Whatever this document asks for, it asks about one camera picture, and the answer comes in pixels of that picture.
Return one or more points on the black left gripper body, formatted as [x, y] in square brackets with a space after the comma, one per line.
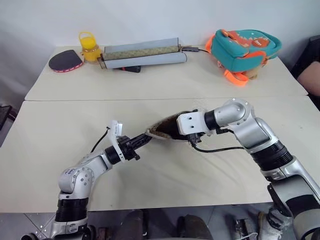
[128, 150]

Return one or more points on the yellow plastic jar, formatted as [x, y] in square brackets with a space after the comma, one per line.
[90, 48]

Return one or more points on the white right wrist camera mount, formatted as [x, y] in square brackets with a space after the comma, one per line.
[191, 122]

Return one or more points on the black cylindrical object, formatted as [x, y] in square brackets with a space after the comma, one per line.
[131, 69]

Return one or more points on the grey rolled mat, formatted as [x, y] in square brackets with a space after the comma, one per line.
[142, 53]

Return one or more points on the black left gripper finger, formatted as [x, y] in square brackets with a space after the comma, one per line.
[140, 140]
[143, 144]

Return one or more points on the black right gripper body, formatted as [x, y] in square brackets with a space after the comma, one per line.
[195, 139]

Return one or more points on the black chair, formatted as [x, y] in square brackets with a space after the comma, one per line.
[314, 48]

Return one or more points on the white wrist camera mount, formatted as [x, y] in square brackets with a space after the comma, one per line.
[115, 131]
[191, 122]

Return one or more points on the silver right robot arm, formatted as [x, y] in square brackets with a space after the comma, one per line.
[252, 130]

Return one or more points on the black table tennis paddle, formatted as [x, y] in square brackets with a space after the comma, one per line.
[65, 60]

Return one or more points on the teal dinosaur backpack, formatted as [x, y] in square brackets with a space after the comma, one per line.
[242, 50]

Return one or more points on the dark rounded shape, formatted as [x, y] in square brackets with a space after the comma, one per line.
[193, 228]
[131, 225]

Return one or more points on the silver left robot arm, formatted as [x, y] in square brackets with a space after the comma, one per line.
[80, 175]

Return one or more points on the dark box on floor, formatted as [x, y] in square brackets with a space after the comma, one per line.
[6, 115]

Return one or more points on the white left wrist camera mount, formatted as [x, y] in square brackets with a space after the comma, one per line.
[115, 131]

